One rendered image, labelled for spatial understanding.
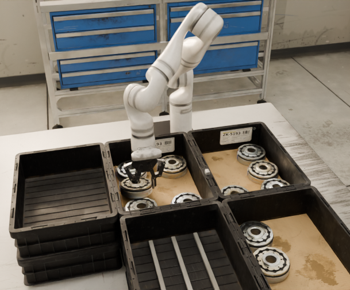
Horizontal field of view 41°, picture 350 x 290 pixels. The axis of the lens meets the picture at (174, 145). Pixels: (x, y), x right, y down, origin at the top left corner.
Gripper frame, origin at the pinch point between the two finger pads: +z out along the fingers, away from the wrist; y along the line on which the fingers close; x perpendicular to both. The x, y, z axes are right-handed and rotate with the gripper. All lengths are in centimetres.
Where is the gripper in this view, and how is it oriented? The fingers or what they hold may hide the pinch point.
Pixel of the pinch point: (145, 184)
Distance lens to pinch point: 152.5
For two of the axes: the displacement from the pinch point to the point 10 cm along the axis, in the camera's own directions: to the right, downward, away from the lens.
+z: 0.2, 8.5, 5.2
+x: 2.2, 5.0, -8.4
